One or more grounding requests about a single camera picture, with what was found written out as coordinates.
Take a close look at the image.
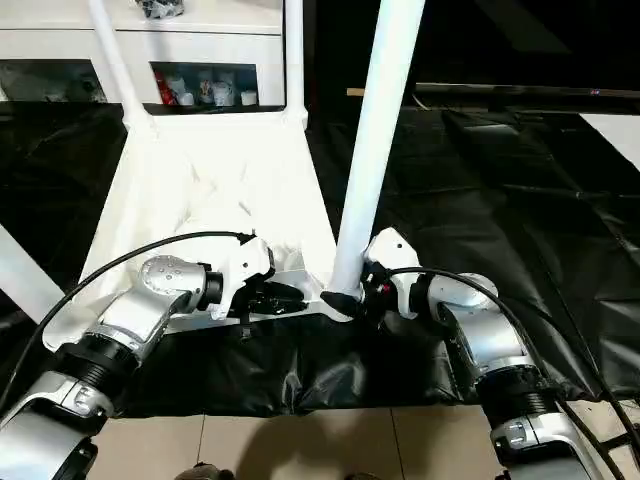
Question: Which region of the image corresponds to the white plastic table top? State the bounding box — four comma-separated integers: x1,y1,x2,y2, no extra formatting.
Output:
42,108,346,351

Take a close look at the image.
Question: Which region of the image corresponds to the white plastic table leg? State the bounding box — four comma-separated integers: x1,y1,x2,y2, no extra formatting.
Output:
325,0,426,301
282,0,309,131
0,225,66,326
88,0,156,136

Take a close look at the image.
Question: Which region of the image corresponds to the glossy black mat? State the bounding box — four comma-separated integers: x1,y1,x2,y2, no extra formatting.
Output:
0,98,640,419

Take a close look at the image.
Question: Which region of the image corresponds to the black left robot foot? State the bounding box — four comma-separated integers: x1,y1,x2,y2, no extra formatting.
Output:
175,462,233,480

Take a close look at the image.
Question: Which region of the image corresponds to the grey metal clutter object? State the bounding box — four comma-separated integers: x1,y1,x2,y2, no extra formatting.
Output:
137,0,185,21

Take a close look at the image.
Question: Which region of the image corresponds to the white cabinet with glass doors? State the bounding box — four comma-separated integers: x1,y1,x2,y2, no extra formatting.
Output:
0,0,287,109

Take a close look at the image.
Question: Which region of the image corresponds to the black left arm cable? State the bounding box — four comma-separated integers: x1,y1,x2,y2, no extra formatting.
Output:
0,230,257,411

